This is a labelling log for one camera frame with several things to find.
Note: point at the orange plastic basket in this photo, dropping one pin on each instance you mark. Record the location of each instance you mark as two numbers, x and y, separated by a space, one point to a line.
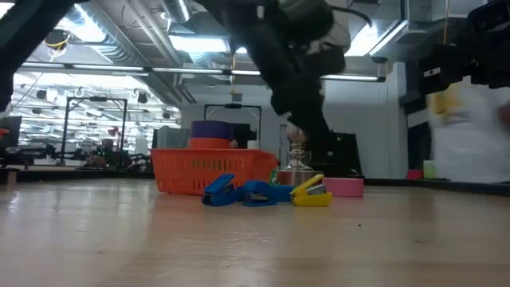
191 171

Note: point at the orange tape roll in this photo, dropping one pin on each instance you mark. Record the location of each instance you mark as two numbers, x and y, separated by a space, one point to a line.
209 143

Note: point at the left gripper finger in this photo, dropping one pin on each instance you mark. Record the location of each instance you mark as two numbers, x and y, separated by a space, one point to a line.
316 135

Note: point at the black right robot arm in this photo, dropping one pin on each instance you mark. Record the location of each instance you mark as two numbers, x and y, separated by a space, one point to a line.
492 20

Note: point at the green tape roll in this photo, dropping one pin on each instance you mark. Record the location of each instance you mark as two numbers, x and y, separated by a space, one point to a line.
273 176

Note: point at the black metal rig frame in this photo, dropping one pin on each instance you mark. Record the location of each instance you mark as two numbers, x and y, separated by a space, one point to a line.
67 131
233 106

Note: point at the person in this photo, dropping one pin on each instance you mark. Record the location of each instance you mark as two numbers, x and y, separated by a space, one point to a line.
466 135

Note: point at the yellow mini stapler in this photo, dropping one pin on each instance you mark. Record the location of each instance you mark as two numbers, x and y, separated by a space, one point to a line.
312 198

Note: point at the purple tape roll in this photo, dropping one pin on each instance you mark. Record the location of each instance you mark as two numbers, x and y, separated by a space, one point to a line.
211 129

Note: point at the blue mini stapler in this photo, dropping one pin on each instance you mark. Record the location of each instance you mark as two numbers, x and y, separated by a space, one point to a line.
219 191
257 195
283 190

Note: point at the fluorescent ceiling light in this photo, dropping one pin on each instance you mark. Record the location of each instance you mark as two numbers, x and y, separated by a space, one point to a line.
191 71
99 68
350 77

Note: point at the pink tape roll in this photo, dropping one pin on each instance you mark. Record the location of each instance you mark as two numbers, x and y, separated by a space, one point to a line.
343 187

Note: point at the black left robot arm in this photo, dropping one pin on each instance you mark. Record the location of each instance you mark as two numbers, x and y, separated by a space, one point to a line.
24 32

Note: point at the black computer screen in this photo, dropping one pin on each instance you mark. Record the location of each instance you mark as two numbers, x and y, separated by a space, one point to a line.
10 131

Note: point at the grey equipment box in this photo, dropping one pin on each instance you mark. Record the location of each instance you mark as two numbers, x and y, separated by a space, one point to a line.
171 137

